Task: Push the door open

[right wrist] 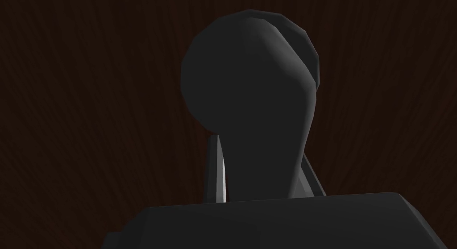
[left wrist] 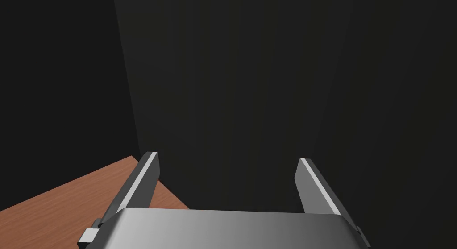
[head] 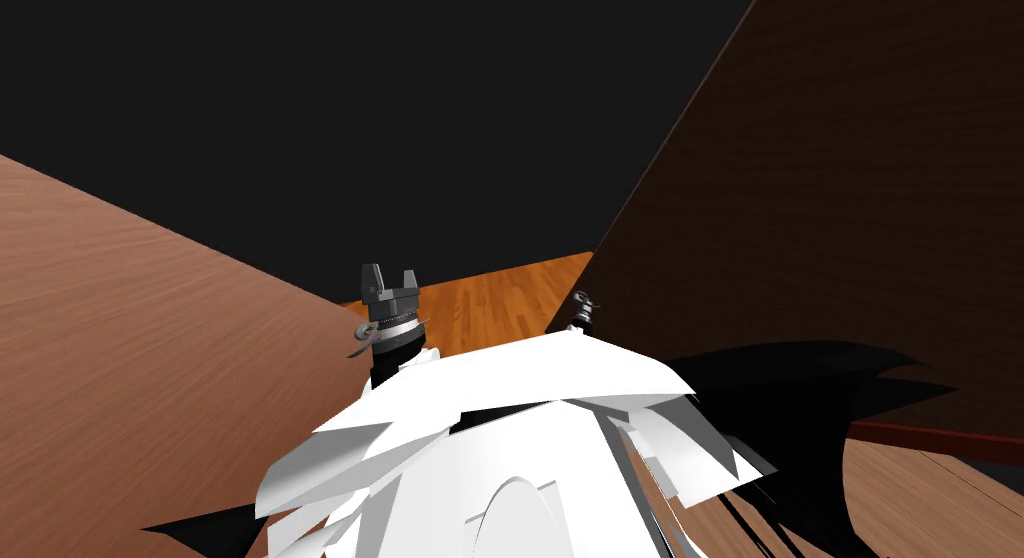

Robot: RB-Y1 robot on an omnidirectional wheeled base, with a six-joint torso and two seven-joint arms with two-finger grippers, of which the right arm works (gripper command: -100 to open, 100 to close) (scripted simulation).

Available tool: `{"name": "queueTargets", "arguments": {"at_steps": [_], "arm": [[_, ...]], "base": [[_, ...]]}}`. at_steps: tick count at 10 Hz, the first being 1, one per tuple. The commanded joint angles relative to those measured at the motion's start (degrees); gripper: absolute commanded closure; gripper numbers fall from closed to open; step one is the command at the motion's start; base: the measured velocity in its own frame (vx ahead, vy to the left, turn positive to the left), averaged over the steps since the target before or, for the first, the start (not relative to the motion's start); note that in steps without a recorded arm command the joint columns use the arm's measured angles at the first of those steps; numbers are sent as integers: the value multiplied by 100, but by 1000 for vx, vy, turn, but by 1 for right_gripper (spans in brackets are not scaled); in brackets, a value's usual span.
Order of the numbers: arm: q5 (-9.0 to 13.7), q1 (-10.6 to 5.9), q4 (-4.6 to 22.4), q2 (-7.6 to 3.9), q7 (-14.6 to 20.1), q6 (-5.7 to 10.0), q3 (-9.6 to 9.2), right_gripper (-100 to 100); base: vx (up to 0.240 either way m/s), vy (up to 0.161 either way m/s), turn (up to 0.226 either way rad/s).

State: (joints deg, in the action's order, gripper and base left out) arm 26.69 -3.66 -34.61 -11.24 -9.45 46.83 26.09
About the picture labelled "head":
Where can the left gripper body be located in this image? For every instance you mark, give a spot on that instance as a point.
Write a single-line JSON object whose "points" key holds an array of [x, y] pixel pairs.
{"points": [[392, 304]]}

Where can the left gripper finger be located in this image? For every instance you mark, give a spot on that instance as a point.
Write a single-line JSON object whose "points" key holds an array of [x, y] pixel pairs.
{"points": [[409, 280], [371, 281]]}

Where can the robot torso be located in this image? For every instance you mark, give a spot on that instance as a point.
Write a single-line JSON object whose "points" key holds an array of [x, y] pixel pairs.
{"points": [[512, 430]]}

